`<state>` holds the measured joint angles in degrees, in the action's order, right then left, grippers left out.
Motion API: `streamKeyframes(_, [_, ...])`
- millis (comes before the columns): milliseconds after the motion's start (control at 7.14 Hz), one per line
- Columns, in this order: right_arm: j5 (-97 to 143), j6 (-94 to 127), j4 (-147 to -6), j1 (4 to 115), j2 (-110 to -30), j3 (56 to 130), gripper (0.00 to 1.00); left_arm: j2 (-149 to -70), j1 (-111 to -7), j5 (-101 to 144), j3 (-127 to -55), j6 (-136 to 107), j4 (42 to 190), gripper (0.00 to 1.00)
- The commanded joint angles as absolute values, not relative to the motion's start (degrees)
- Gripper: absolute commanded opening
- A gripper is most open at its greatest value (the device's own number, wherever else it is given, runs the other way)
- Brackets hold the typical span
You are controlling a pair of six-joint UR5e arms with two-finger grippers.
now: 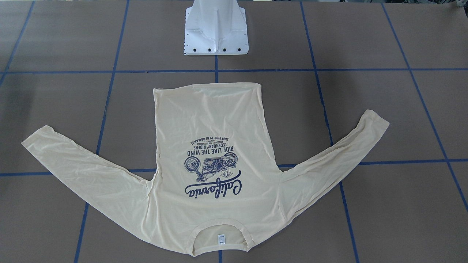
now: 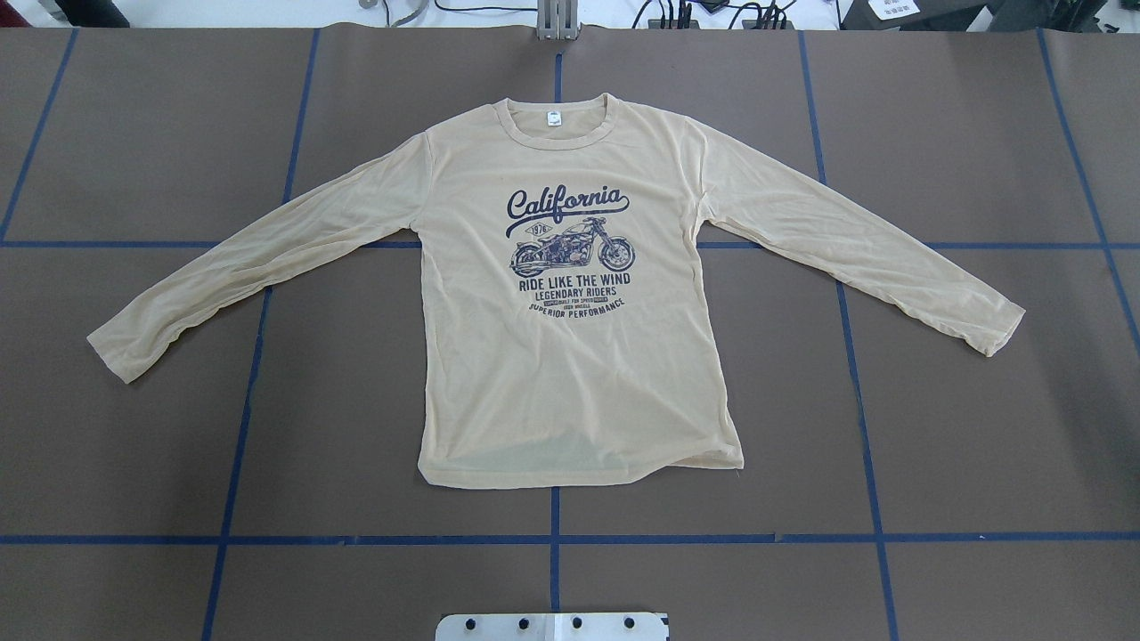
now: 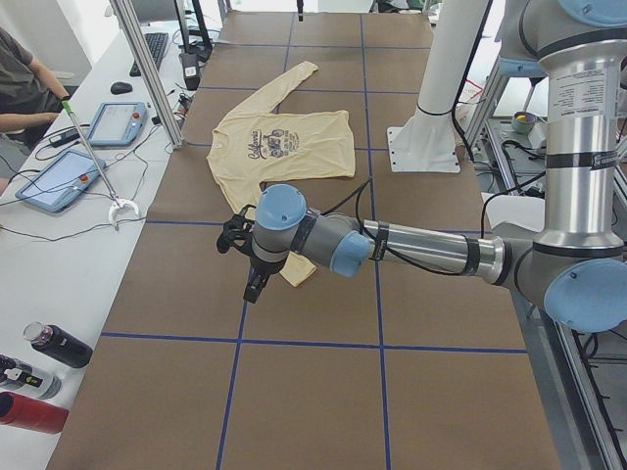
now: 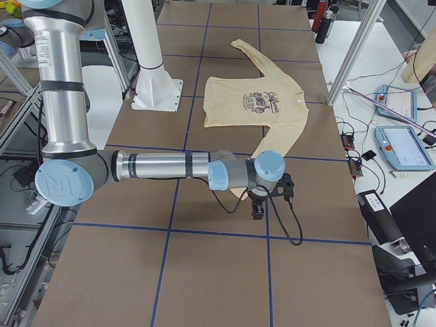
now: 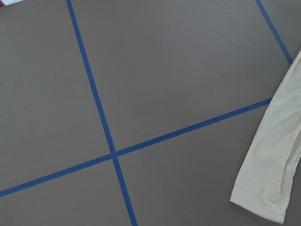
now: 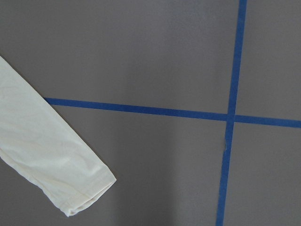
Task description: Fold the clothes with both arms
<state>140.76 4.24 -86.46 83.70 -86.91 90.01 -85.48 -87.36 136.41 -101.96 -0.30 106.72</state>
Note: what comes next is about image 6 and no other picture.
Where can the cream long-sleeve graphic shirt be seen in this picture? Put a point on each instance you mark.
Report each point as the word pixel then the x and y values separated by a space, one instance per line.
pixel 40 145

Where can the blue tape grid lines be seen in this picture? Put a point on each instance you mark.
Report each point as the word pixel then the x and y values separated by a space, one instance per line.
pixel 231 117

